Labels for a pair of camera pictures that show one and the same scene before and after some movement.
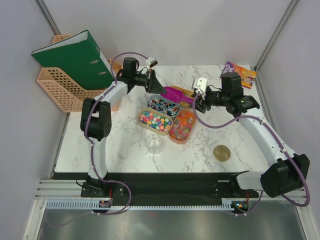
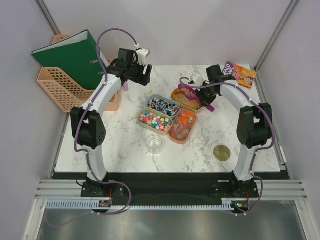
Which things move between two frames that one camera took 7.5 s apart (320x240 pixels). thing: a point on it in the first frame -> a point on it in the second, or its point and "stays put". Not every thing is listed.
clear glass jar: [153, 143] stays put
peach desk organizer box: [117, 67] stays put
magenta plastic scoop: [175, 95] -> [191, 93]
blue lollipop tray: [158, 102] stays put
